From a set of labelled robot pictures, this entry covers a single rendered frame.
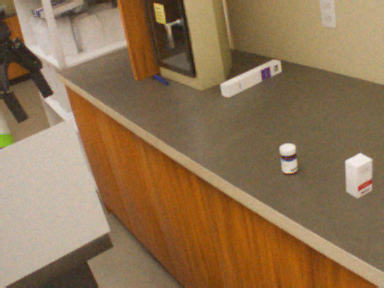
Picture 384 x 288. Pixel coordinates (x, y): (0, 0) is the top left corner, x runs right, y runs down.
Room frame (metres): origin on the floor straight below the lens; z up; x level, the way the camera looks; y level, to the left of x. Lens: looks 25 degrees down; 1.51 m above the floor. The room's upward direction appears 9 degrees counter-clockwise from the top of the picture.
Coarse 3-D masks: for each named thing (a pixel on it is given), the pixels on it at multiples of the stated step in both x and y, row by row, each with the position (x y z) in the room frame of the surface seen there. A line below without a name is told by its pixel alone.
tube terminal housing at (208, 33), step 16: (192, 0) 1.55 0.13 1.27; (208, 0) 1.58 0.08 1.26; (192, 16) 1.54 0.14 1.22; (208, 16) 1.58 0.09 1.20; (224, 16) 1.77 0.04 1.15; (192, 32) 1.53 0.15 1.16; (208, 32) 1.57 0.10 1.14; (224, 32) 1.72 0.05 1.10; (192, 48) 1.53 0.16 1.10; (208, 48) 1.56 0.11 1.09; (224, 48) 1.67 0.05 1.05; (208, 64) 1.56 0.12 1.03; (224, 64) 1.63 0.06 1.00; (176, 80) 1.68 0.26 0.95; (192, 80) 1.57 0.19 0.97; (208, 80) 1.55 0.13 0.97; (224, 80) 1.59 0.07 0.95
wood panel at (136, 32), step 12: (120, 0) 1.78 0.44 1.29; (132, 0) 1.81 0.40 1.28; (120, 12) 1.80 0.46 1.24; (132, 12) 1.80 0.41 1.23; (144, 12) 1.83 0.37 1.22; (132, 24) 1.80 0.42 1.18; (144, 24) 1.83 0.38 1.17; (132, 36) 1.79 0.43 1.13; (144, 36) 1.82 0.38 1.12; (132, 48) 1.78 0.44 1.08; (144, 48) 1.81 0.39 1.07; (132, 60) 1.78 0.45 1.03; (144, 60) 1.81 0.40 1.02; (144, 72) 1.80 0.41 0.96; (156, 72) 1.83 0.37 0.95
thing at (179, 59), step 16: (160, 0) 1.65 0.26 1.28; (176, 0) 1.55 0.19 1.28; (176, 16) 1.57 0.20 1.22; (160, 32) 1.70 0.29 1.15; (176, 32) 1.59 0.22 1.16; (160, 48) 1.72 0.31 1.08; (176, 48) 1.61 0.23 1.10; (160, 64) 1.75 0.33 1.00; (176, 64) 1.63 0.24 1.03; (192, 64) 1.53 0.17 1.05
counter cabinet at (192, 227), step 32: (96, 128) 1.85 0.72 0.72; (96, 160) 2.02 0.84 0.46; (128, 160) 1.56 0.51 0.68; (160, 160) 1.28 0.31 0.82; (128, 192) 1.68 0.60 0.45; (160, 192) 1.34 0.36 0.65; (192, 192) 1.12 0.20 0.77; (128, 224) 1.84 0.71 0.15; (160, 224) 1.43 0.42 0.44; (192, 224) 1.17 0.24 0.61; (224, 224) 1.00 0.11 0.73; (256, 224) 0.87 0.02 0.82; (160, 256) 1.55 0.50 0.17; (192, 256) 1.24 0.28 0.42; (224, 256) 1.03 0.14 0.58; (256, 256) 0.89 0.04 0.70; (288, 256) 0.78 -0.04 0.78; (320, 256) 0.69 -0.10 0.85
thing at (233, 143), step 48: (96, 96) 1.67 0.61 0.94; (144, 96) 1.57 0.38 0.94; (192, 96) 1.49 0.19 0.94; (240, 96) 1.42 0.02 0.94; (288, 96) 1.36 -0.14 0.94; (336, 96) 1.30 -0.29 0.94; (192, 144) 1.12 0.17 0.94; (240, 144) 1.07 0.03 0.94; (336, 144) 0.99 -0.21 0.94; (240, 192) 0.85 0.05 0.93; (288, 192) 0.81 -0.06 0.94; (336, 192) 0.78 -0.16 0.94; (336, 240) 0.63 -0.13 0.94
